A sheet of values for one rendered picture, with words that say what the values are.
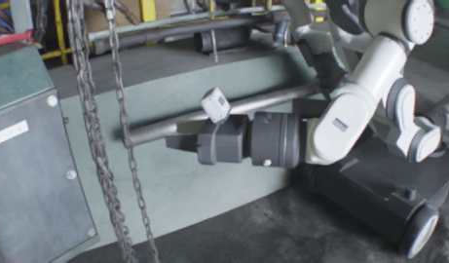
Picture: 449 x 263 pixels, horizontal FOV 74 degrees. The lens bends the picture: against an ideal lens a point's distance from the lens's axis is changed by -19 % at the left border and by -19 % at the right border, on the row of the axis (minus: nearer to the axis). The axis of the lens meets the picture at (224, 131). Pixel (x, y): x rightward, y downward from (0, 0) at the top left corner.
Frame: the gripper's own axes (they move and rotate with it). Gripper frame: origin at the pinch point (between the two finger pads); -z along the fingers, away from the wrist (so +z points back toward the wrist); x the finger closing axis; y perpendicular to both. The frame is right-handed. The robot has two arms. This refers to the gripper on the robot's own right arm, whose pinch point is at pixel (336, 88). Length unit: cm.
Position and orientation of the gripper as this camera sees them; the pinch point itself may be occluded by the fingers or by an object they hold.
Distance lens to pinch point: 130.8
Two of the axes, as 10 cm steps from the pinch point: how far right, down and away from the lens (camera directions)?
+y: 5.8, 3.0, -7.6
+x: -6.4, 7.4, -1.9
